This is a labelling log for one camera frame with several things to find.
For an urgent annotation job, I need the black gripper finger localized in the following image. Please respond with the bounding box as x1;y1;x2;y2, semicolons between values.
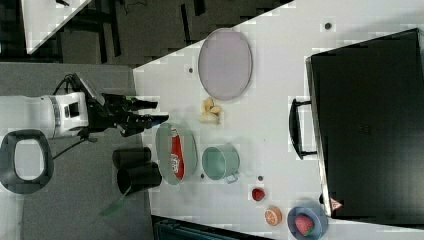
135;114;169;129
131;98;158;111

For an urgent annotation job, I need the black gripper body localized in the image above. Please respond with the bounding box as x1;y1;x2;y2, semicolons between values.
78;78;140;137

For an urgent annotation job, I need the red plush ketchup bottle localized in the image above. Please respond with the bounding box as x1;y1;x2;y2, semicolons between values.
171;128;184;179

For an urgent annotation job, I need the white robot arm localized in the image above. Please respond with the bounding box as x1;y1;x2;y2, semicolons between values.
1;74;169;139

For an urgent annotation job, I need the green oval strainer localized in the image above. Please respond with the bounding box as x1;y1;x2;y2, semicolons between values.
155;123;198;186

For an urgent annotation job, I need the black cylinder upper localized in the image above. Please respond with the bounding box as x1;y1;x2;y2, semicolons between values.
112;147;151;169

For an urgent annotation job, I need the black cylinder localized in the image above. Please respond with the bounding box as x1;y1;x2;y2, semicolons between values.
117;162;162;195
112;147;151;169

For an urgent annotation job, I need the black cylinder lower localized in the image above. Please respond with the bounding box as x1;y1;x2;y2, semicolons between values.
117;162;162;195

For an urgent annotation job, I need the yellow peeled banana toy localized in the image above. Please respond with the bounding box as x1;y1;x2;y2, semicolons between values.
199;97;222;124

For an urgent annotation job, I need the green spatula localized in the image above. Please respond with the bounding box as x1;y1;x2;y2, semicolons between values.
99;188;130;217

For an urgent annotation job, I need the green toy pot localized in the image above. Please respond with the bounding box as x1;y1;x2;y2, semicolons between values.
202;144;240;184

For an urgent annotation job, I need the lilac oval plate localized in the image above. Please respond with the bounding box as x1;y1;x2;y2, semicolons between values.
198;28;253;101

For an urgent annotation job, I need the red strawberry toy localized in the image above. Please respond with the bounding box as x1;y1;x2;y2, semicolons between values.
252;188;265;201

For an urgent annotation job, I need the orange slice toy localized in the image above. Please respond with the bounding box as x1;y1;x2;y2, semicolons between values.
264;206;282;226

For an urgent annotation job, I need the blue bowl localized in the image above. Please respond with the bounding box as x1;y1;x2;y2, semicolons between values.
287;206;328;240

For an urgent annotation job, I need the red fruit in bowl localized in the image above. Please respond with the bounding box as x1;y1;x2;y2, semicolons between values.
295;215;314;236

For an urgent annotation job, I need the black oven appliance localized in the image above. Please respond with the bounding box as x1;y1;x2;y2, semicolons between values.
306;28;424;229

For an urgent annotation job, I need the grey ring stand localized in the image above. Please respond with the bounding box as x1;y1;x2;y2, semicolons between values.
0;129;54;194

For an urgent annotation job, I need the black oven handle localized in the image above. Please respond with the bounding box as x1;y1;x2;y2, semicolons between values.
289;99;317;159

